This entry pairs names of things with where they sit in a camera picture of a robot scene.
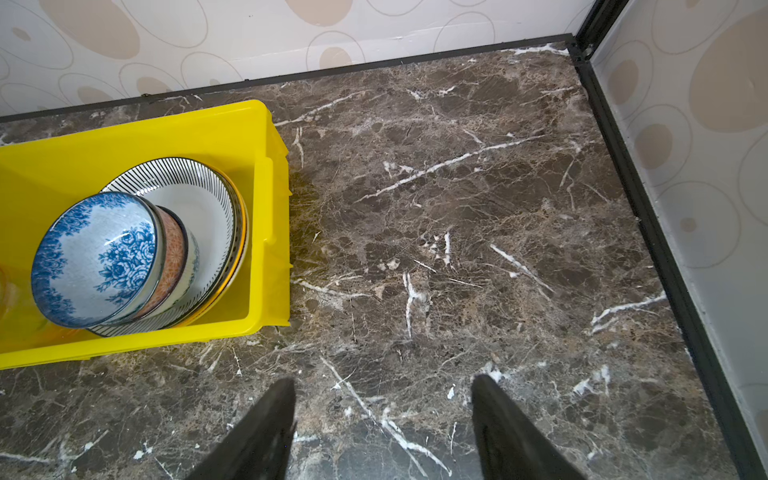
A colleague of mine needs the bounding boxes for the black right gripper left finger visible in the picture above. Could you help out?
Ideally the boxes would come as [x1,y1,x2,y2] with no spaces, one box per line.
[188,378,296,480]

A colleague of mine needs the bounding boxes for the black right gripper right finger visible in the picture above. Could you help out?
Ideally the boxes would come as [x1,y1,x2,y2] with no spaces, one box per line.
[471,374,585,480]

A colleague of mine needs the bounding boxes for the blue floral ceramic bowl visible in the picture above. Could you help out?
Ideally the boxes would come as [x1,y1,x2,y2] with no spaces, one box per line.
[146,231,199,318]

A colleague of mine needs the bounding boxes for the white black-striped-rim plate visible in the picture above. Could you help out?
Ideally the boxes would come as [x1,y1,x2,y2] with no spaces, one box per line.
[88,157,235,337]

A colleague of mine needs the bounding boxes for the yellow plastic bin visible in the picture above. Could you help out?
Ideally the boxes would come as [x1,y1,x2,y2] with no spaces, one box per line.
[1,100,291,369]

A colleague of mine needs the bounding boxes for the orange patterned bowl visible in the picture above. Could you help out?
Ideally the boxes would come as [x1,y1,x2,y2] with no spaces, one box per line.
[130,206,189,321]

